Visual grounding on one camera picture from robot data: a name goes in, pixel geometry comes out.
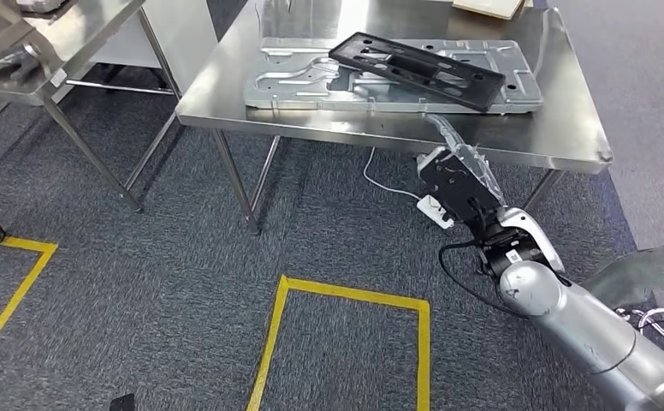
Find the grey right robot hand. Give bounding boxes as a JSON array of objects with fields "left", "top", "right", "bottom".
[{"left": 425, "top": 113, "right": 506, "bottom": 208}]

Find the black plastic plate holder part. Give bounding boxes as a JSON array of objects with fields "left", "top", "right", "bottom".
[{"left": 328, "top": 31, "right": 507, "bottom": 113}]

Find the stainless steel workbench table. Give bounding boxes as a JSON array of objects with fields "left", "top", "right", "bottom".
[{"left": 175, "top": 0, "right": 614, "bottom": 236}]

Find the white power strip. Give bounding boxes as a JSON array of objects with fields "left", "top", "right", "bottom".
[{"left": 417, "top": 194, "right": 455, "bottom": 231}]

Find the open cardboard box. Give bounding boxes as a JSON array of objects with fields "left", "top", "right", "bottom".
[{"left": 452, "top": 0, "right": 529, "bottom": 21}]

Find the yellow floor tape square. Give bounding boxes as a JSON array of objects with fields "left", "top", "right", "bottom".
[{"left": 246, "top": 275, "right": 431, "bottom": 411}]

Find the grey chair chrome base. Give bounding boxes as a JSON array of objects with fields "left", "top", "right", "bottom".
[{"left": 583, "top": 239, "right": 664, "bottom": 372}]

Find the grey stamped metal panel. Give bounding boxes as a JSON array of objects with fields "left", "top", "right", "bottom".
[
  {"left": 15, "top": 0, "right": 67, "bottom": 15},
  {"left": 244, "top": 36, "right": 544, "bottom": 115}
]

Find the white cabinet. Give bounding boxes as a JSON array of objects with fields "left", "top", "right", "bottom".
[{"left": 91, "top": 0, "right": 220, "bottom": 95}]

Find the stainless steel side table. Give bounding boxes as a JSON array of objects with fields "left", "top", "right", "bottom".
[{"left": 0, "top": 0, "right": 183, "bottom": 215}]

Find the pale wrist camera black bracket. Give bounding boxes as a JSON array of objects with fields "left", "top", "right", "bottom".
[{"left": 417, "top": 146, "right": 503, "bottom": 228}]

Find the thin black camera cable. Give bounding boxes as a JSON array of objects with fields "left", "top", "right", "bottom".
[{"left": 438, "top": 241, "right": 529, "bottom": 319}]

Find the white power cable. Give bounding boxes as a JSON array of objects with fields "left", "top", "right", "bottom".
[{"left": 362, "top": 147, "right": 424, "bottom": 202}]

